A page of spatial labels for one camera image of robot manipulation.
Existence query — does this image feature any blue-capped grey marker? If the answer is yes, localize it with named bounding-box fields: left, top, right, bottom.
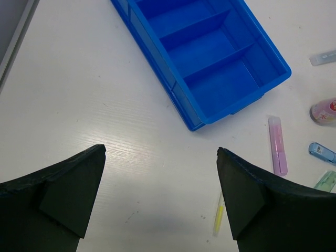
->
left=309, top=50, right=336, bottom=66

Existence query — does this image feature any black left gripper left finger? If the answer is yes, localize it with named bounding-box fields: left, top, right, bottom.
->
left=1, top=144, right=106, bottom=251

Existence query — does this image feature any green highlighter pen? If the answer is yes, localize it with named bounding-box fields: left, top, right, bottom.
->
left=314, top=170, right=335, bottom=192

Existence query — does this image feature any pink-capped eraser jar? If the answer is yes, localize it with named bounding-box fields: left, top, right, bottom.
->
left=310, top=97, right=335, bottom=126

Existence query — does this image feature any aluminium table edge rail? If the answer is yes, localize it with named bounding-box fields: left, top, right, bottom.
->
left=1, top=0, right=39, bottom=86

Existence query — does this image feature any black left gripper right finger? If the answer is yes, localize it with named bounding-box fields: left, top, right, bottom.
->
left=217, top=148, right=335, bottom=251

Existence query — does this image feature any yellow thin pen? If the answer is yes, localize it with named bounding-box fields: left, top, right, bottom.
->
left=213, top=193, right=224, bottom=237

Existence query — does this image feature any blue mini stapler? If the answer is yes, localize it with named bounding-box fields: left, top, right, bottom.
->
left=308, top=142, right=336, bottom=166

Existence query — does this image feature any purple highlighter pen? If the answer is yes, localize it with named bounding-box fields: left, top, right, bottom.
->
left=268, top=117, right=288, bottom=176

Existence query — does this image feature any blue divided plastic bin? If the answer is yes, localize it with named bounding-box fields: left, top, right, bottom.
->
left=113, top=0, right=291, bottom=131

